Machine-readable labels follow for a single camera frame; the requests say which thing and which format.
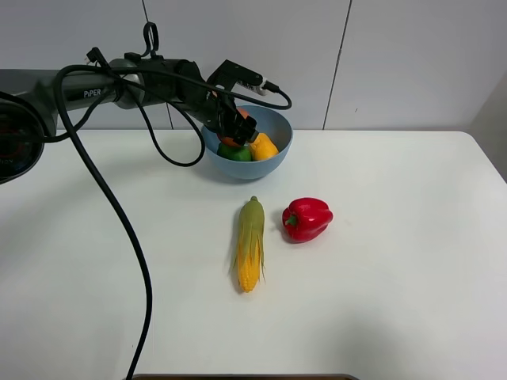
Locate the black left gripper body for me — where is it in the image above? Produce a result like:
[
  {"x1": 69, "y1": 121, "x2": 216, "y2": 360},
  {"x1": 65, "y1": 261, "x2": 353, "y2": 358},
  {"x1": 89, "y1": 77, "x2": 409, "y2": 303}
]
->
[{"x1": 175, "y1": 59, "x2": 236, "y2": 132}]

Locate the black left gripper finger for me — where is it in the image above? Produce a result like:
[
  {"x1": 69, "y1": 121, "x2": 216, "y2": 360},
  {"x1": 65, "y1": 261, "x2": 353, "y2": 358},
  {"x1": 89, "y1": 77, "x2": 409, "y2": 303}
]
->
[{"x1": 225, "y1": 107, "x2": 257, "y2": 146}]

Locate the red yellow pomegranate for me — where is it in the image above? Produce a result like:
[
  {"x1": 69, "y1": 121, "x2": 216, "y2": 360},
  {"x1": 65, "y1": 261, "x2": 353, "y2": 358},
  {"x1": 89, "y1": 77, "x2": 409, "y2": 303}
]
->
[{"x1": 215, "y1": 108, "x2": 257, "y2": 147}]

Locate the green lime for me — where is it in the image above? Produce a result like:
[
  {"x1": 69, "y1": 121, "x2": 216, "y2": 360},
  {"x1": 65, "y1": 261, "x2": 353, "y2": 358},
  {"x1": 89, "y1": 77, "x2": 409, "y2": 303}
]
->
[{"x1": 217, "y1": 142, "x2": 253, "y2": 162}]

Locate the yellow mango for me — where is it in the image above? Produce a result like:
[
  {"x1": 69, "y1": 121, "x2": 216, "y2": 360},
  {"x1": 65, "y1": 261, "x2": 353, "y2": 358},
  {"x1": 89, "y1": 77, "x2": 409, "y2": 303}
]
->
[{"x1": 249, "y1": 133, "x2": 279, "y2": 162}]

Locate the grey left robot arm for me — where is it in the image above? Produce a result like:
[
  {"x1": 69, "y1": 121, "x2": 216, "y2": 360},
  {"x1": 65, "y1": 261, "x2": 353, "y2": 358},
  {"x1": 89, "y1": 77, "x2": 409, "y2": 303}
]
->
[{"x1": 1, "y1": 53, "x2": 267, "y2": 183}]

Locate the blue plastic bowl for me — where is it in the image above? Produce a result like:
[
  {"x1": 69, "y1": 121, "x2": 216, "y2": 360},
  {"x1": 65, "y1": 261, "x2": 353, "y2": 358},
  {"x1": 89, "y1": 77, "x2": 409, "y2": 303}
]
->
[{"x1": 201, "y1": 105, "x2": 293, "y2": 180}]

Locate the red bell pepper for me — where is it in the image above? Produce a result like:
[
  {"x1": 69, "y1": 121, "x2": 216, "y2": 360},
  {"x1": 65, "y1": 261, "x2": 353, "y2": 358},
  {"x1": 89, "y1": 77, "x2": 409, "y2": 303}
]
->
[{"x1": 282, "y1": 197, "x2": 334, "y2": 243}]

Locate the corn cob with husk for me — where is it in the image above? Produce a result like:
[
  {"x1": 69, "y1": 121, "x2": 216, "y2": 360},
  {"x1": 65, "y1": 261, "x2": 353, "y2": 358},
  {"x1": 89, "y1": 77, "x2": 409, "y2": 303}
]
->
[{"x1": 231, "y1": 196, "x2": 265, "y2": 293}]

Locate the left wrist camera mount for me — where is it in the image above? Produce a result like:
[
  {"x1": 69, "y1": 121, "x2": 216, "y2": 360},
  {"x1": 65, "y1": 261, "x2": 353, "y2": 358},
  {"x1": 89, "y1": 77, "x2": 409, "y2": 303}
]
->
[{"x1": 207, "y1": 59, "x2": 266, "y2": 96}]

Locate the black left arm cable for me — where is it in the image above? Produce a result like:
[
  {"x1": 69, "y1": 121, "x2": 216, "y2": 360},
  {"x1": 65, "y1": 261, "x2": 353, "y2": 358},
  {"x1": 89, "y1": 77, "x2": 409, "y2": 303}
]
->
[{"x1": 0, "y1": 22, "x2": 293, "y2": 380}]

